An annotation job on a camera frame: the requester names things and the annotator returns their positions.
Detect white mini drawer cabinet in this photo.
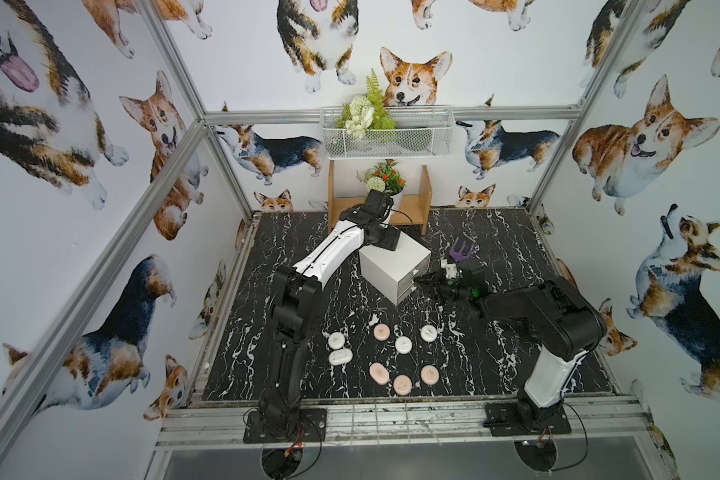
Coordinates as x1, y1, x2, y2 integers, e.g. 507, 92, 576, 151
359, 233, 431, 305

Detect pink earphone case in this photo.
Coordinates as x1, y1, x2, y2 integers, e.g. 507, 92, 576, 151
420, 365, 440, 385
393, 375, 413, 396
373, 323, 391, 341

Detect pink earphone case bottom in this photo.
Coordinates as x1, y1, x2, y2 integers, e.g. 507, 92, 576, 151
393, 375, 413, 396

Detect pink earphone case oval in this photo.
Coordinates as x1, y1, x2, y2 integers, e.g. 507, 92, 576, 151
369, 362, 390, 385

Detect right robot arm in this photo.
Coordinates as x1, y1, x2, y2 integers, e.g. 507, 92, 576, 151
414, 267, 607, 421

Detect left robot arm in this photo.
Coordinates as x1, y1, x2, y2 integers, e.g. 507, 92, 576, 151
258, 219, 401, 439

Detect purple pink toy rake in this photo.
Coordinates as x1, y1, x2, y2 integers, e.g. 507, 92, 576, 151
449, 237, 479, 263

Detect wooden shelf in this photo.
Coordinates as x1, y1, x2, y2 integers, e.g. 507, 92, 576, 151
327, 160, 433, 235

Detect white potted plant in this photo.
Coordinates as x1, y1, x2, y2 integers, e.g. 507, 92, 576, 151
357, 159, 407, 202

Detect white earphone case right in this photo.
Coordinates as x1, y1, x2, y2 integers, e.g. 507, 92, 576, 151
420, 325, 438, 343

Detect white earphone case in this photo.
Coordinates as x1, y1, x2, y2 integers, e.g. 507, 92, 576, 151
420, 325, 438, 343
395, 336, 413, 355
328, 332, 346, 350

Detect white earphone case middle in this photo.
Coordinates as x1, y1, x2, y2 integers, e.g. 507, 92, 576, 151
395, 336, 413, 355

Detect white earphone case upper left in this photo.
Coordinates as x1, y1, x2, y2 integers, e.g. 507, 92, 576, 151
328, 332, 346, 350

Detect green white artificial flowers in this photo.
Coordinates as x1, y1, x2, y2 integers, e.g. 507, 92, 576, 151
335, 70, 396, 140

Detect white earphone case oval left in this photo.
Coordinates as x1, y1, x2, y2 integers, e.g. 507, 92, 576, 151
328, 348, 353, 366

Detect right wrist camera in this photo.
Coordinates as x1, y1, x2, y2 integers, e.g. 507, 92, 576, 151
440, 258, 461, 280

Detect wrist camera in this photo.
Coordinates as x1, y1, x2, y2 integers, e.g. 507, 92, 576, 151
362, 189, 394, 222
440, 258, 461, 280

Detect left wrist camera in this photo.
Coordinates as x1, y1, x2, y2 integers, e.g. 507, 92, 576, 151
362, 189, 394, 222

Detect white wire basket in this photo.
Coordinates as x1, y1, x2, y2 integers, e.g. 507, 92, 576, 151
319, 106, 455, 160

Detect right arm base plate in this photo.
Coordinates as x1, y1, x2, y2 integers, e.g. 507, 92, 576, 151
483, 399, 572, 437

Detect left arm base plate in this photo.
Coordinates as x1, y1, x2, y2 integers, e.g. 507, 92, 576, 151
243, 408, 327, 444

